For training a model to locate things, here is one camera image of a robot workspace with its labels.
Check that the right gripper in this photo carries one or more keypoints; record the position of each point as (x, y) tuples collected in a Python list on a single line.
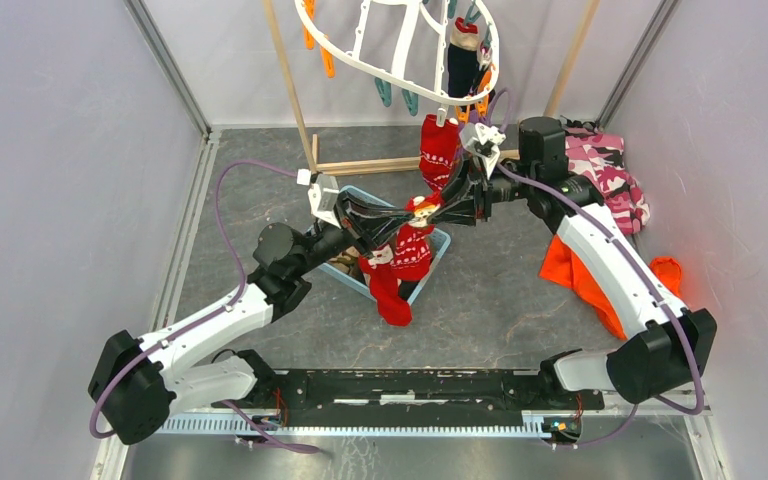
[(456, 204)]

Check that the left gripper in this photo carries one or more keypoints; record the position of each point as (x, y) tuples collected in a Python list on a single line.
[(366, 225)]

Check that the red white patterned sock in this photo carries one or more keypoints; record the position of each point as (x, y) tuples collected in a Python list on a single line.
[(438, 146)]

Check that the teal clothespin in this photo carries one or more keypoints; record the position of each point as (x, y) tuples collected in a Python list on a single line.
[(411, 100), (384, 91)]

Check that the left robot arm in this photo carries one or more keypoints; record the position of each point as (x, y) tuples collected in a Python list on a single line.
[(139, 382)]

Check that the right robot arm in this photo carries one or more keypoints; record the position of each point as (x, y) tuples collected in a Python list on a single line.
[(667, 345)]

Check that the wooden hanger stand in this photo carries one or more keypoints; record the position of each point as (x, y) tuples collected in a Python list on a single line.
[(395, 75)]

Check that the white round sock hanger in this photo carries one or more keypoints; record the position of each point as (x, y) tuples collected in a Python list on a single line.
[(338, 21)]

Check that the tan sock in basket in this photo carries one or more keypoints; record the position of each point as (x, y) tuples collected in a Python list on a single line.
[(346, 262)]

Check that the light blue laundry basket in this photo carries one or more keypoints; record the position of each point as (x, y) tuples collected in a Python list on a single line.
[(439, 244)]

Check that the red sock in basket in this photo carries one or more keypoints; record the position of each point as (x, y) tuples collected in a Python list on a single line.
[(383, 285)]

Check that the white clothespin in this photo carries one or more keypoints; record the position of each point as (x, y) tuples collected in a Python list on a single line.
[(441, 116)]

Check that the orange clothespin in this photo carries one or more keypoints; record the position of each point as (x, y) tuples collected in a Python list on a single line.
[(478, 110)]

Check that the orange cloth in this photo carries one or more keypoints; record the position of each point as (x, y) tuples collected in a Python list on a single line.
[(561, 266)]

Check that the black hanging sock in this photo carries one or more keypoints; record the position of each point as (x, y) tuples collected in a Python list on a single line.
[(466, 66)]

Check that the pink camouflage cloth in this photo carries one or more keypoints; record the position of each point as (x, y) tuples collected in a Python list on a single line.
[(600, 158)]

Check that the beige red cuffed sock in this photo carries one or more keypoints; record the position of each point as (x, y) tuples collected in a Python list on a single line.
[(465, 35)]

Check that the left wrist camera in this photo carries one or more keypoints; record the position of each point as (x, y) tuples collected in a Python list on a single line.
[(323, 191)]

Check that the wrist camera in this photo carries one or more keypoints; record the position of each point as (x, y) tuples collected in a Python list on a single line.
[(484, 142), (323, 191)]

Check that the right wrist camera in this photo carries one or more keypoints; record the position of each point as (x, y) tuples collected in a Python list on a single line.
[(484, 142)]

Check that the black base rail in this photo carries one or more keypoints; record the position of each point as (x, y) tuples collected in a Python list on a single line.
[(433, 398)]

